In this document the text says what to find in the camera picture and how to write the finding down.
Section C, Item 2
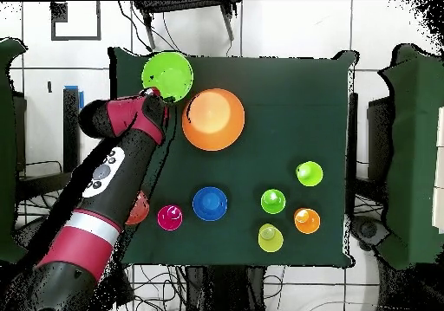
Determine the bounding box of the large orange bowl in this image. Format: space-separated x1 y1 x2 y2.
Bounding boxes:
180 87 246 152

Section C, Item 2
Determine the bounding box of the large light green bowl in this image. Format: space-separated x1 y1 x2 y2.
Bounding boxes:
140 51 194 103

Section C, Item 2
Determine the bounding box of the blue bowl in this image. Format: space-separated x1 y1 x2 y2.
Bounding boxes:
192 186 229 222

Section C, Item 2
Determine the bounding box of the dark green tablecloth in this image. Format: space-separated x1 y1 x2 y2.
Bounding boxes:
108 46 358 268

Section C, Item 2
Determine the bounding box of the red cup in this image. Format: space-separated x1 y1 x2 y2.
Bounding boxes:
156 204 184 231

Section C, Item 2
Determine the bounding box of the lime green cup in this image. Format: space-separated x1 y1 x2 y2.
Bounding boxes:
295 160 324 188

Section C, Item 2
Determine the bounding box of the yellow cup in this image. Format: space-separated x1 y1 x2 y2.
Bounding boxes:
258 223 284 254

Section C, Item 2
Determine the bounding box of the small red-orange bowl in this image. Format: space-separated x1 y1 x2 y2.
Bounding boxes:
124 190 151 226

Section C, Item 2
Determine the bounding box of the orange cup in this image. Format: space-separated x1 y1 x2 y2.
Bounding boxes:
293 207 322 235

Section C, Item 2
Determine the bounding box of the black metal stand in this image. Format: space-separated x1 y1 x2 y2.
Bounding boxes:
346 92 393 194
15 87 82 201

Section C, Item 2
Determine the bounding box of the blue tape strip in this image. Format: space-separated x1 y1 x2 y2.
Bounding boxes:
63 85 85 111

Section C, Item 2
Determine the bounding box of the neighbouring green covered table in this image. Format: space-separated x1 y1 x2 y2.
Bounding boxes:
0 37 32 265
379 43 444 270

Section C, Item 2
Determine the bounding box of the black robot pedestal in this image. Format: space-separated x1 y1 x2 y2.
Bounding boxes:
183 265 268 311

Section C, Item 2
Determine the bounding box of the black camera tripod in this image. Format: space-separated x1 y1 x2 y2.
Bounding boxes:
133 0 240 50

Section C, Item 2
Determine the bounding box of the grey square frame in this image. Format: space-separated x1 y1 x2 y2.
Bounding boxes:
50 0 102 42

